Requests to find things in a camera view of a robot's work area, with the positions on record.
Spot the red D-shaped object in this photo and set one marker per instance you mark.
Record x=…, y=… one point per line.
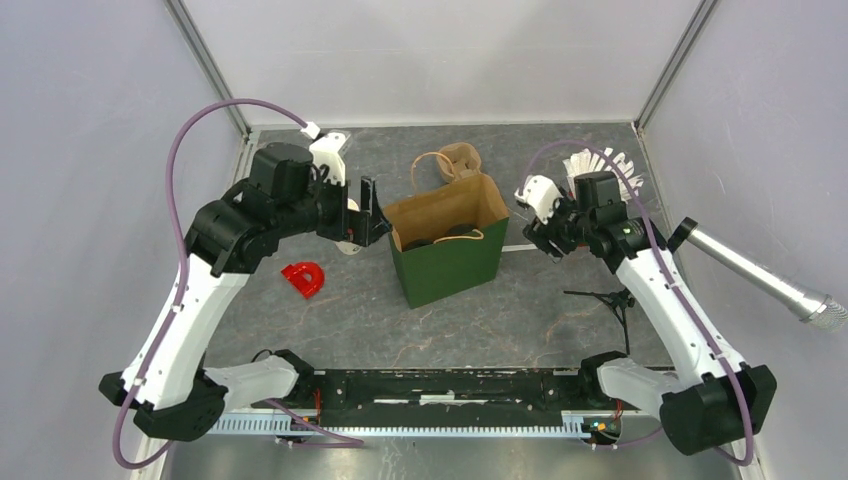
x=307, y=278

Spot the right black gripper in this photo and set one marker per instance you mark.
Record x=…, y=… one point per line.
x=540, y=235

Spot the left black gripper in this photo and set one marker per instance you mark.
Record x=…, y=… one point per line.
x=364, y=227

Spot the stack of white paper cups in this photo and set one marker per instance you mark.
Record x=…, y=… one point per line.
x=346, y=247

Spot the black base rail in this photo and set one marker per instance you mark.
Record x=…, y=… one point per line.
x=419, y=398

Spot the single black lid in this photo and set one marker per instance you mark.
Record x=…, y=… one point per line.
x=463, y=230

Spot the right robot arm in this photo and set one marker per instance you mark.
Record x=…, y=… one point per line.
x=713, y=397

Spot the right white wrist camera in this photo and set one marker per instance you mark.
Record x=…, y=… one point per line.
x=542, y=195

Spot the silver microphone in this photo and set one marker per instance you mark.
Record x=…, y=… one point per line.
x=810, y=306

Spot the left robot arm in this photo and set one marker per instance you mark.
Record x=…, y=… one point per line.
x=290, y=190

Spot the stack of cardboard cup carriers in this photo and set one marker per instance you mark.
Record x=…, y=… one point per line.
x=457, y=161

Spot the green paper bag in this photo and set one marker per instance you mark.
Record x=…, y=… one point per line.
x=451, y=264

